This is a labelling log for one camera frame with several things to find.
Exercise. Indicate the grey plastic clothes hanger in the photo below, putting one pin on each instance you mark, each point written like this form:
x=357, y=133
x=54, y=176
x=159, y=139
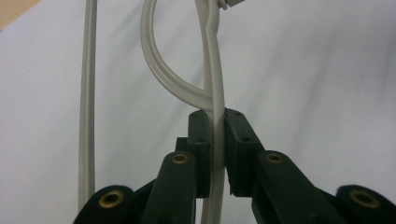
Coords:
x=214, y=77

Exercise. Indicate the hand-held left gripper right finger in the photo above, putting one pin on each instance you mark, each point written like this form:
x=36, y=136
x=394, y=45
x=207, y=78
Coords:
x=241, y=155

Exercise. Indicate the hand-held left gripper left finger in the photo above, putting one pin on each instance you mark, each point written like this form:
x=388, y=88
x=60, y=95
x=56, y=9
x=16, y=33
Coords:
x=199, y=155

